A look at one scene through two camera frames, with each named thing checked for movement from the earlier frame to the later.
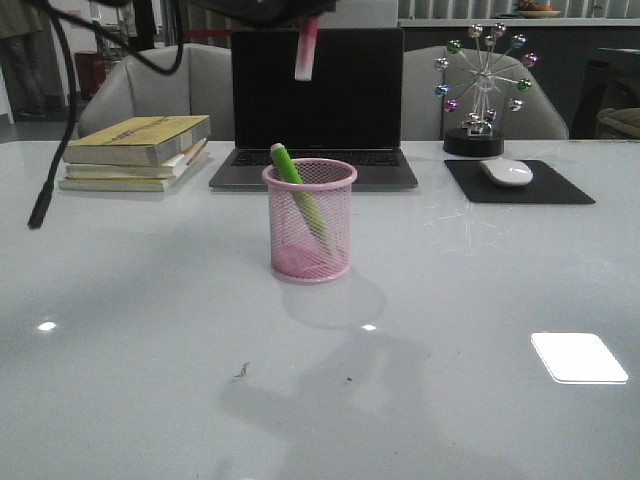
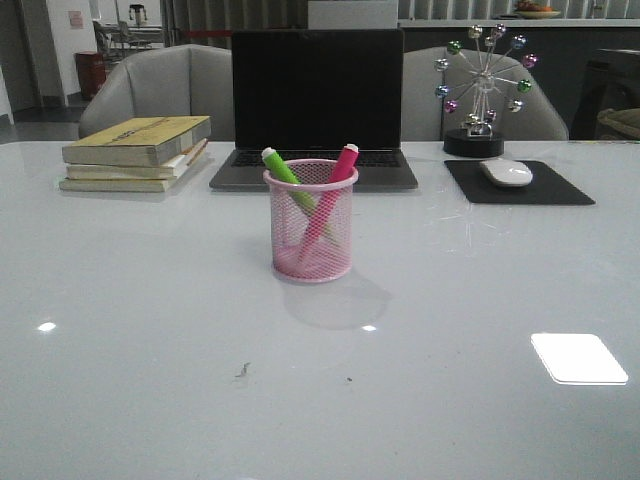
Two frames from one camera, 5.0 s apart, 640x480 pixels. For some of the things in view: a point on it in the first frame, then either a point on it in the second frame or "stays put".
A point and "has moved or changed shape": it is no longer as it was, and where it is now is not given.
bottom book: x=116 y=184 stays put
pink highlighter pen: x=306 y=47 to x=334 y=189
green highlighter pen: x=293 y=172 has moved or changed shape
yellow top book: x=140 y=141 stays put
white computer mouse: x=507 y=172 stays put
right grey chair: x=453 y=87 stays put
